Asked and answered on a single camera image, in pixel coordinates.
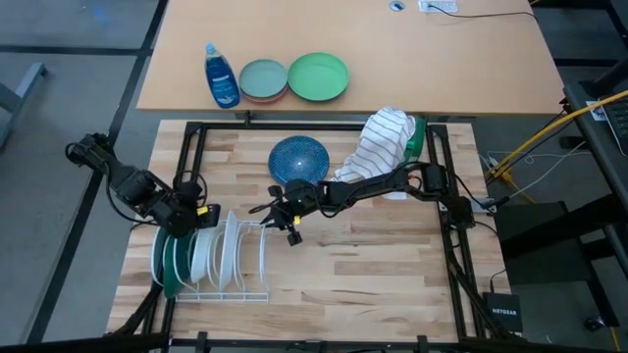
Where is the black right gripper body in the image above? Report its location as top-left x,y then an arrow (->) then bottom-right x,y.
282,178 -> 323,220

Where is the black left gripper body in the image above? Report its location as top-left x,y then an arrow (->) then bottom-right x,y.
172,193 -> 208,236

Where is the blue-patterned plate with white underside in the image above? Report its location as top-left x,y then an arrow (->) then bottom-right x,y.
267,134 -> 331,186

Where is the dark green plate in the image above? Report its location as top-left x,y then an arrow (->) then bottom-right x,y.
161,229 -> 196,299

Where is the red plate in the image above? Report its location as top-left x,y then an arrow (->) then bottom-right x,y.
242,89 -> 288,105

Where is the white striped dish towel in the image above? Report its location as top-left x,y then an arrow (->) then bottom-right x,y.
333,105 -> 417,201

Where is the teal plate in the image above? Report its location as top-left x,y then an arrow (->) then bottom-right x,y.
238,58 -> 289,99

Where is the light green plate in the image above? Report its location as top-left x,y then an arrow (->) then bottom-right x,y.
287,51 -> 351,103

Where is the blue dish soap bottle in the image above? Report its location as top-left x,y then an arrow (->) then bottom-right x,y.
204,42 -> 241,110

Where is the light wooden desk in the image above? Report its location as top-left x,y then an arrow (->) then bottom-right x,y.
135,0 -> 566,117

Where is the white power strip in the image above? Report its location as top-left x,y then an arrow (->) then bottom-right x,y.
418,0 -> 459,14

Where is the black side table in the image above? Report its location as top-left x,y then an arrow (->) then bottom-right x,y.
495,58 -> 628,329

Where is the white label sticker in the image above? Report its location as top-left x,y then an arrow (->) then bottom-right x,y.
586,100 -> 607,122

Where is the black laptop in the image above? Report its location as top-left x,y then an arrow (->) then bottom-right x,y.
601,91 -> 628,158

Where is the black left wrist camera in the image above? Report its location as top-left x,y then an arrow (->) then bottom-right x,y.
204,203 -> 222,228

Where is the white wire dish rack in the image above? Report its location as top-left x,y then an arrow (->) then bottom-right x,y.
150,219 -> 271,304

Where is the black metal table frame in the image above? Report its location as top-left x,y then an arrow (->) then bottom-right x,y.
105,111 -> 521,353

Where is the grey furniture frame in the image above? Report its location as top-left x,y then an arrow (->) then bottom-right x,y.
0,62 -> 49,148

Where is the black Netgear network switch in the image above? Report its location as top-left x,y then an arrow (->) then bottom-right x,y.
483,291 -> 524,334

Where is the yellow cable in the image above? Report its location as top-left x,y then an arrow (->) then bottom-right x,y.
490,89 -> 628,180

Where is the thin white cable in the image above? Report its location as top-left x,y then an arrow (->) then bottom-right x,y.
483,140 -> 593,200

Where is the thin black cable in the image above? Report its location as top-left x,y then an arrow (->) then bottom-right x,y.
426,3 -> 540,22

